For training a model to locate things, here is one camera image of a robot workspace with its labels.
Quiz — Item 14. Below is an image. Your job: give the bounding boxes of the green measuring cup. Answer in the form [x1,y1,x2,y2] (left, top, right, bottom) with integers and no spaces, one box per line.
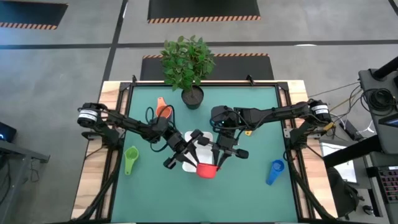
[124,145,140,176]

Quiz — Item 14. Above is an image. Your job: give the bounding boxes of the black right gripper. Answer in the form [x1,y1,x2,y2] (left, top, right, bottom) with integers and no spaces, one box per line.
[197,132,249,171]

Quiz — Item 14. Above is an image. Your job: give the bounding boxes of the orange measuring cup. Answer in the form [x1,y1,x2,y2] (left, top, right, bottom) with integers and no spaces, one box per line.
[155,96,173,121]

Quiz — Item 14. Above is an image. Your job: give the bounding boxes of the black power brick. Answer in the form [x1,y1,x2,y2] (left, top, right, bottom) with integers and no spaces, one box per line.
[338,119,359,141]

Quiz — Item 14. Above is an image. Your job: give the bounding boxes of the black device with blue light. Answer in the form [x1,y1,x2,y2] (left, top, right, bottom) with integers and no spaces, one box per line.
[0,121,17,143]

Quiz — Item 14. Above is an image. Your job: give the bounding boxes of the blue measuring cup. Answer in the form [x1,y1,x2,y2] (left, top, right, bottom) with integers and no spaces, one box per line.
[266,159,285,186]

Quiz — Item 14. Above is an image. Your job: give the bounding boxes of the white plastic basket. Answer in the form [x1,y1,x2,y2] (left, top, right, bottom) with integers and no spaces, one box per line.
[182,131,214,174]

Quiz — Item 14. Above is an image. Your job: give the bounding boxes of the green plant in black pot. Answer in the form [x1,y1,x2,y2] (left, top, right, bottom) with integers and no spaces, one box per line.
[160,35,216,110]

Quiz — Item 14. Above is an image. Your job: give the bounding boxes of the grey desk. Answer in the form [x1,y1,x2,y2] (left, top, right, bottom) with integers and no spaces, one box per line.
[0,139,50,215]

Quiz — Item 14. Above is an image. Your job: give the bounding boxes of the backlit keyboard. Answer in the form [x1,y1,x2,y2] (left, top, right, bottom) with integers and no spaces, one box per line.
[376,166,398,203]

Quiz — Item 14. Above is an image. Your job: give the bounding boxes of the white paper sheet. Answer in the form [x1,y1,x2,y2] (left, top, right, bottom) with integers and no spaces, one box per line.
[319,141,358,184]

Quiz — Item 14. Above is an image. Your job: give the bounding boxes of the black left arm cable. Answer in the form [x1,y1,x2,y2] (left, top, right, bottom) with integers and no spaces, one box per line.
[145,105,175,153]

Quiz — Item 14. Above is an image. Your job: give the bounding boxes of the red measuring cup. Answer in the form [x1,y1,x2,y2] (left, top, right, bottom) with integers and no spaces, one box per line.
[196,162,220,180]

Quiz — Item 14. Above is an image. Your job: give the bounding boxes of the green table mat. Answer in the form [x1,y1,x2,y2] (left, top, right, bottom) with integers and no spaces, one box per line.
[111,85,299,223]

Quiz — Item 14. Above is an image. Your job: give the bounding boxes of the grey equipment cart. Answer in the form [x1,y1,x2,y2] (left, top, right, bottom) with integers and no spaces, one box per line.
[357,55,398,156]

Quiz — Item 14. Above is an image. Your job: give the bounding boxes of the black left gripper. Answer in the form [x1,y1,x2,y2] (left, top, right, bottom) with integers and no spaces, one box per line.
[163,129,205,169]

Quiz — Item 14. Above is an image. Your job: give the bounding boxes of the black pole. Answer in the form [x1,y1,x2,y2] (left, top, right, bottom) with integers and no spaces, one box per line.
[371,55,398,80]

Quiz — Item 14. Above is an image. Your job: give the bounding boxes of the black hazard-striped floor mat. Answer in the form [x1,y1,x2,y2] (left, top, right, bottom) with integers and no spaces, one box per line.
[147,0,261,24]
[0,0,69,30]
[139,52,275,81]

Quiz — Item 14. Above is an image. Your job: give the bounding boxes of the black beam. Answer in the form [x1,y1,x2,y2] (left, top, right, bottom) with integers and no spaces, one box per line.
[322,134,383,169]

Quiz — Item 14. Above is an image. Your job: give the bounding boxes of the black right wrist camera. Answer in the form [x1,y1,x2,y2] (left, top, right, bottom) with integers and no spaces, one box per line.
[210,105,234,128]

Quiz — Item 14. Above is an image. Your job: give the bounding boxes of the black backpack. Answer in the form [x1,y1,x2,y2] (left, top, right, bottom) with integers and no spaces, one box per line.
[326,167,364,220]

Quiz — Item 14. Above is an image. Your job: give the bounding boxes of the black aluminium table frame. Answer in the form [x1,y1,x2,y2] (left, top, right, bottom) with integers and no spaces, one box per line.
[70,74,340,224]

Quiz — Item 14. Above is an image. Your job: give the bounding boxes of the coiled black cable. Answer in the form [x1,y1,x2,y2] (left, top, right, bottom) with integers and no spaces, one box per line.
[361,88,398,112]

